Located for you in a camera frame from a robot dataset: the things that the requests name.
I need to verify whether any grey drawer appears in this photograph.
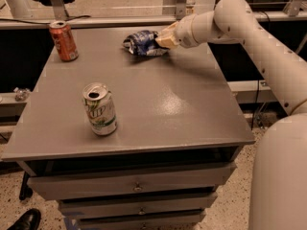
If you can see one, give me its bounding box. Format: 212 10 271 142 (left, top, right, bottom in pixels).
59 192 217 219
28 162 236 200
78 210 204 230

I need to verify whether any green white 7up can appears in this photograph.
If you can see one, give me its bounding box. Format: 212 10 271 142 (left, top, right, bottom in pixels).
83 82 117 136

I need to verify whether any white pipe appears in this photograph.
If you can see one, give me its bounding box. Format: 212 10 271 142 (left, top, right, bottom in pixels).
5 0 34 19

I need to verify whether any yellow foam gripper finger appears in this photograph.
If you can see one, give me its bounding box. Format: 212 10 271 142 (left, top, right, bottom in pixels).
155 22 178 49

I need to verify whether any top grey drawer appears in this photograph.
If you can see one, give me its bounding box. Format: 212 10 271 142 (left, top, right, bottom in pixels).
28 162 236 200

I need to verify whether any blue chip bag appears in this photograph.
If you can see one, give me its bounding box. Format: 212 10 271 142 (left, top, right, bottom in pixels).
123 30 169 57

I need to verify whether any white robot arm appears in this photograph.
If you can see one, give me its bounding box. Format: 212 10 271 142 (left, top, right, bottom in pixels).
156 0 307 230

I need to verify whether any orange soda can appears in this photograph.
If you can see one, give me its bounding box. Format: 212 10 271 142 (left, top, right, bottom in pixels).
49 21 79 61

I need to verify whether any grey drawer cabinet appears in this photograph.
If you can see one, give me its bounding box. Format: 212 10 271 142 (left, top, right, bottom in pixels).
1 24 256 230

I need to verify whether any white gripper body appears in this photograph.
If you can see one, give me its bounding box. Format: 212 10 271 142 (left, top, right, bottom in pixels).
174 14 199 48

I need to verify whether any crumpled foil wrapper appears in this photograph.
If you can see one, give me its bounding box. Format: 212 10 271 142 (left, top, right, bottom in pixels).
13 87 31 102

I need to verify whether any middle grey drawer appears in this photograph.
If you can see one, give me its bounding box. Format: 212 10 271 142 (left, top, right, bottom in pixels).
59 192 217 219

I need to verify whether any black leather shoe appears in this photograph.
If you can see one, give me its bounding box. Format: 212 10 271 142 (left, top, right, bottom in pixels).
7 208 41 230

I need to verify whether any grey metal rail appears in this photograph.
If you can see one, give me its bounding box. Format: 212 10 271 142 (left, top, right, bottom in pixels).
0 11 307 30

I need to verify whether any bottom grey drawer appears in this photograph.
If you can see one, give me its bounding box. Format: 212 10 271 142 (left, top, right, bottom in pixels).
78 210 204 230

